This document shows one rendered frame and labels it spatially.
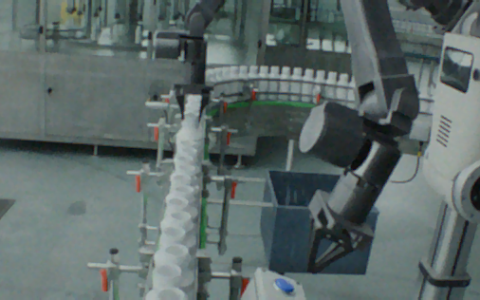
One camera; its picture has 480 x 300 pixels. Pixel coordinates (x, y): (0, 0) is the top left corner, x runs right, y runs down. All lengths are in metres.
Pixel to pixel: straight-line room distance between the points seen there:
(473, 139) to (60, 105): 3.85
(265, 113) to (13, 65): 2.61
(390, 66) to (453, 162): 0.51
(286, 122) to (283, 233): 1.21
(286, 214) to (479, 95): 0.68
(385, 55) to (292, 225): 0.92
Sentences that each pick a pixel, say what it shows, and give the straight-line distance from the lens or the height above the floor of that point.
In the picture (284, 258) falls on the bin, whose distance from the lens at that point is 1.58.
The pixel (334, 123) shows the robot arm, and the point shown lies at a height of 1.39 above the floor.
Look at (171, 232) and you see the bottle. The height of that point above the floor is 1.16.
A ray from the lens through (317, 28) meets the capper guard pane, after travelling 6.32.
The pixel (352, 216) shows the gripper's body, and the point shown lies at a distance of 0.67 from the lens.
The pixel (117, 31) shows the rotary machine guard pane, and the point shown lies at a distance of 4.37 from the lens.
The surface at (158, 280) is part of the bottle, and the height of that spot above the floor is 1.16.
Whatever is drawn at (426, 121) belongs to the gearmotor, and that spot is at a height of 1.02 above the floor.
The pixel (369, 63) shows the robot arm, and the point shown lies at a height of 1.46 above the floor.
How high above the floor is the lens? 1.54
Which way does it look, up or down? 17 degrees down
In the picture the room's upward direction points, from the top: 5 degrees clockwise
